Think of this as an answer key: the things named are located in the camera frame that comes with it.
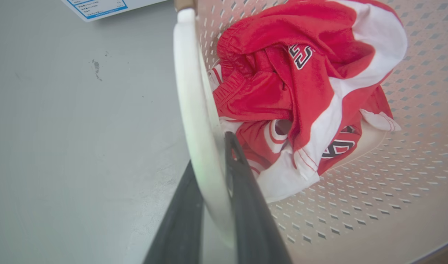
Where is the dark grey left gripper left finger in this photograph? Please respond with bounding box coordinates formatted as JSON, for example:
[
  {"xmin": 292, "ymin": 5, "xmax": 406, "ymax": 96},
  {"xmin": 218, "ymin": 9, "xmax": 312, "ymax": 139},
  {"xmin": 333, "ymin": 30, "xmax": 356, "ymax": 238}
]
[{"xmin": 143, "ymin": 160, "xmax": 204, "ymax": 264}]

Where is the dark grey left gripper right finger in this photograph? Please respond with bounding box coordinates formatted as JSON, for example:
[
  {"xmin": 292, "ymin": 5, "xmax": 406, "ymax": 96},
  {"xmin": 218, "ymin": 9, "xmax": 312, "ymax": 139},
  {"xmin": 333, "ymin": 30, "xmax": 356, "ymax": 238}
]
[{"xmin": 224, "ymin": 131, "xmax": 293, "ymax": 264}]

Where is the white perforated laundry basket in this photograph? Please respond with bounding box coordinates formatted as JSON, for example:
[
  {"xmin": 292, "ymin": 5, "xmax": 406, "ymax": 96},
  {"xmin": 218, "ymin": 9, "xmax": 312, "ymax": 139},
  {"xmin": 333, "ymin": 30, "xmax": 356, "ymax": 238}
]
[{"xmin": 173, "ymin": 0, "xmax": 448, "ymax": 264}]

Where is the red and white sports jersey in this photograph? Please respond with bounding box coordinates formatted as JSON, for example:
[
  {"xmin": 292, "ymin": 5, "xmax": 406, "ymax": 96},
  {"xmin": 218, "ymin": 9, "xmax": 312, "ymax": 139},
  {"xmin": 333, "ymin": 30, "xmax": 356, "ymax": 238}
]
[{"xmin": 208, "ymin": 0, "xmax": 408, "ymax": 204}]

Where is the white paper with blue border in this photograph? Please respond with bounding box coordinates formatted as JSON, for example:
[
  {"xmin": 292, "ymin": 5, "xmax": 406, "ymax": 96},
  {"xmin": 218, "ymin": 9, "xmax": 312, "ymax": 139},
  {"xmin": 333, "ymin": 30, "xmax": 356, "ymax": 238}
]
[{"xmin": 61, "ymin": 0, "xmax": 169, "ymax": 22}]

